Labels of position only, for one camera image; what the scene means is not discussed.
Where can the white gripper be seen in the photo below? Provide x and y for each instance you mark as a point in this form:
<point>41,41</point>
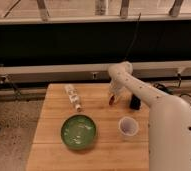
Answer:
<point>115,88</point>

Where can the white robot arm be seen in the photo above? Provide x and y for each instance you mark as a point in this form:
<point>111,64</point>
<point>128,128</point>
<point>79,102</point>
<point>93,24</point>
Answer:
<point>169,123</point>

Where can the black small object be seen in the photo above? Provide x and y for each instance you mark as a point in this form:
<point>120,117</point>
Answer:
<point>135,103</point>

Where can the clear plastic cup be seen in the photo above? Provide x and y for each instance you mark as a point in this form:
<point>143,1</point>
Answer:
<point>128,126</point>

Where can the clear plastic bottle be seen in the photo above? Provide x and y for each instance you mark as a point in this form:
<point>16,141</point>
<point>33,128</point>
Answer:
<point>73,97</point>

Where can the green bowl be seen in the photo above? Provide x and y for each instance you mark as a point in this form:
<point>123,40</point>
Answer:
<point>78,132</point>

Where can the metal rail frame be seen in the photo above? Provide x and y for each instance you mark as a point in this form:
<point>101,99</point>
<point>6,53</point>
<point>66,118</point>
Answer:
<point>91,72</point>

